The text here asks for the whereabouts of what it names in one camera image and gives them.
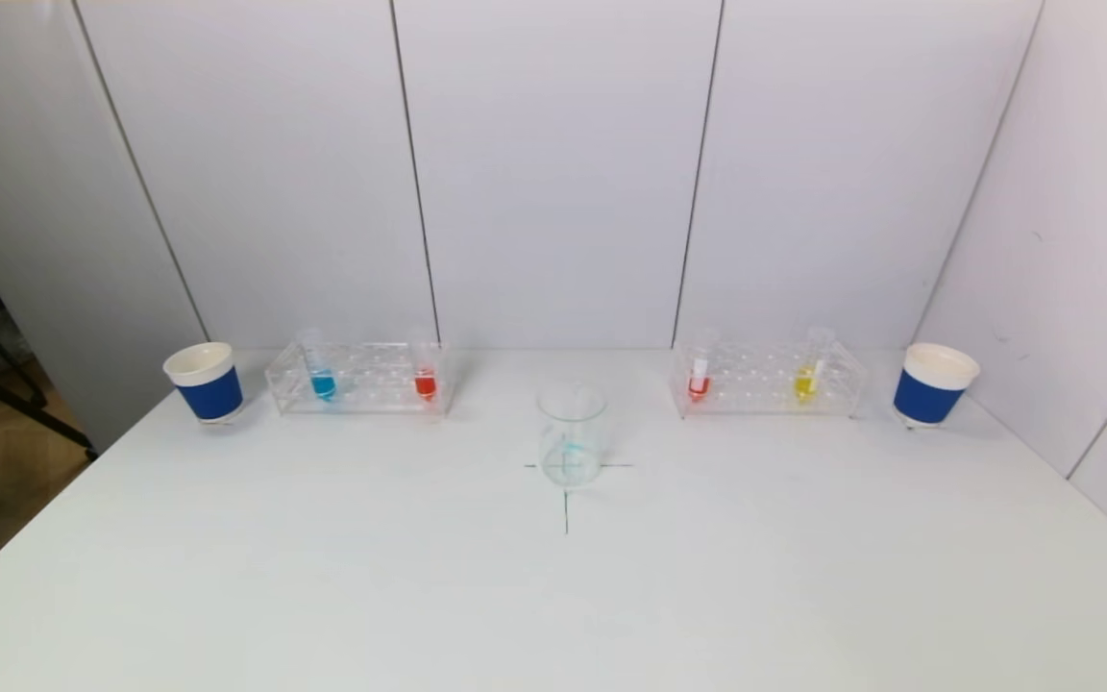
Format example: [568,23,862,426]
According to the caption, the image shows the clear glass beaker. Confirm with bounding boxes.
[536,381,609,489]

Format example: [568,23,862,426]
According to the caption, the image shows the test tube with blue liquid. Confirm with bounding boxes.
[298,329,339,405]

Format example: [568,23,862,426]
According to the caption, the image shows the labelled test tube red liquid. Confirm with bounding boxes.
[688,327,720,403]

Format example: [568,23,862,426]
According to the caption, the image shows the white paper cup blue sleeve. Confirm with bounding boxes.
[892,342,982,429]
[162,341,246,425]

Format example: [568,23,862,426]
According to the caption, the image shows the test tube with yellow liquid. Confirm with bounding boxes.
[793,325,837,405]

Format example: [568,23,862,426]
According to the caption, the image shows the test tube with red liquid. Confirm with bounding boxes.
[408,329,440,405]

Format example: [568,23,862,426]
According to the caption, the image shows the clear acrylic test tube rack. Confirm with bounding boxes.
[264,340,454,418]
[669,338,870,420]

